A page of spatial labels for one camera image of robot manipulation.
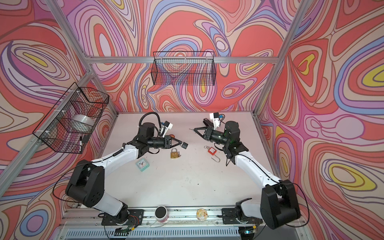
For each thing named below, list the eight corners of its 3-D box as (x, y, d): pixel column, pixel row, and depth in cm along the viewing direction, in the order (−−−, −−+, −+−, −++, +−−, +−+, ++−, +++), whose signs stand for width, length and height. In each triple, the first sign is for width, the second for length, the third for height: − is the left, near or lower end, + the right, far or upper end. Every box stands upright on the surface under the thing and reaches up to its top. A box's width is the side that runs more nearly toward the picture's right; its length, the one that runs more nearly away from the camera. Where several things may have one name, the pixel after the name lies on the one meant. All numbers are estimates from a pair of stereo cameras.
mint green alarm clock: (136, 165, 94) (134, 163, 91) (143, 159, 96) (142, 157, 94) (142, 172, 91) (140, 170, 88) (150, 165, 94) (149, 163, 91)
